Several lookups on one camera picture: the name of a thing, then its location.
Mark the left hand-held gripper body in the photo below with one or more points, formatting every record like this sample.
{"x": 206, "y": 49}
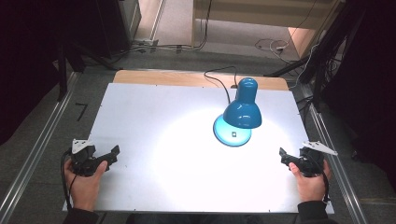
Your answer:
{"x": 81, "y": 160}

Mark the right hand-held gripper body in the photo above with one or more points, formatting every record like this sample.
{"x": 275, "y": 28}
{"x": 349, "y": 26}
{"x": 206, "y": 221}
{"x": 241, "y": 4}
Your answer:
{"x": 311, "y": 163}

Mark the person's right hand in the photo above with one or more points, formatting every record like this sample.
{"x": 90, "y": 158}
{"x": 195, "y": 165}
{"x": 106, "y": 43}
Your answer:
{"x": 311, "y": 188}

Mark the person's left hand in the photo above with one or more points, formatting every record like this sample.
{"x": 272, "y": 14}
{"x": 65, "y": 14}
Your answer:
{"x": 83, "y": 189}

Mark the blue desk lamp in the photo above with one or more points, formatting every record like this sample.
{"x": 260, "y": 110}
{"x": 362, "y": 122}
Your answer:
{"x": 243, "y": 113}

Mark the black metal stand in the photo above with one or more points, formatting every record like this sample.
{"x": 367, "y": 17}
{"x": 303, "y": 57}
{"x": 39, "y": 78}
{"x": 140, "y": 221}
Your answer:
{"x": 320, "y": 56}
{"x": 67, "y": 62}

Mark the black cabinet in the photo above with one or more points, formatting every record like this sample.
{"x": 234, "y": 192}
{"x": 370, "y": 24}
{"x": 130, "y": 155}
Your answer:
{"x": 120, "y": 25}

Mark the light wooden furniture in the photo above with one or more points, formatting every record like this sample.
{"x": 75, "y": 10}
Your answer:
{"x": 280, "y": 15}

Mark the aluminium floor rail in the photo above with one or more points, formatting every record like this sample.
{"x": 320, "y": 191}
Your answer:
{"x": 333, "y": 168}
{"x": 37, "y": 146}

